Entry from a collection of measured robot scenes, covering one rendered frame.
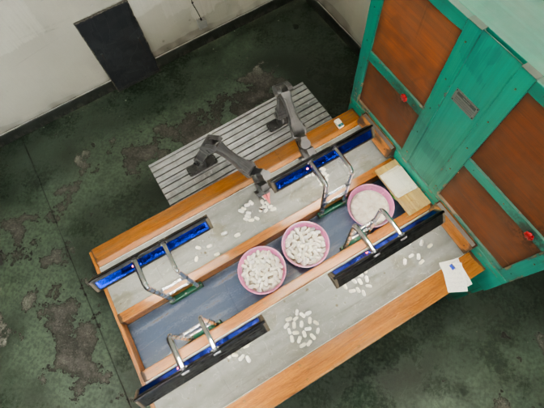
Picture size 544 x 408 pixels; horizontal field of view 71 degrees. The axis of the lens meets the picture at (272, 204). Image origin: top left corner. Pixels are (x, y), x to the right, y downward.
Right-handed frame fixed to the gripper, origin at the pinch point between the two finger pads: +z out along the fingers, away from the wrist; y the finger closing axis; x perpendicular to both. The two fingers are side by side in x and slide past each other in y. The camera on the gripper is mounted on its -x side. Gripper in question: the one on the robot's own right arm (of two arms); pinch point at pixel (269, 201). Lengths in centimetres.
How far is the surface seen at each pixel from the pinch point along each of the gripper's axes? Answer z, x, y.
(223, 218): -3.2, 5.1, -27.6
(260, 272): 26.2, -20.3, -24.7
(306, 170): -15.5, -28.6, 20.3
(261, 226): 8.9, -5.3, -10.9
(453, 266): 62, -56, 65
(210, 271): 14, -13, -48
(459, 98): -26, -73, 80
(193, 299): 25, -11, -64
